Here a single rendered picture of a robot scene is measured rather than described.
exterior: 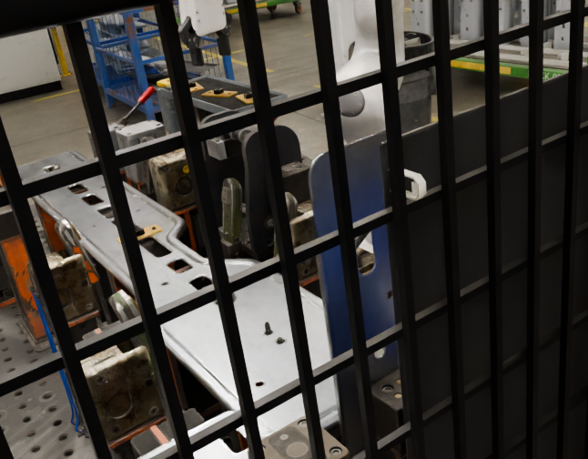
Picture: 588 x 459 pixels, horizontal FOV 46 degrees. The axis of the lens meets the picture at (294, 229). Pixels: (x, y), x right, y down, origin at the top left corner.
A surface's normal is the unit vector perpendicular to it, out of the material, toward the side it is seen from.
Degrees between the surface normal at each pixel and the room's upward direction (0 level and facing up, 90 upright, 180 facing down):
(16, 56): 90
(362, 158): 90
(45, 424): 0
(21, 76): 90
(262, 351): 0
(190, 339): 0
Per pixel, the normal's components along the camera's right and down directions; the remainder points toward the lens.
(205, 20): 0.78, 0.22
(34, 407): -0.14, -0.89
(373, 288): 0.56, 0.29
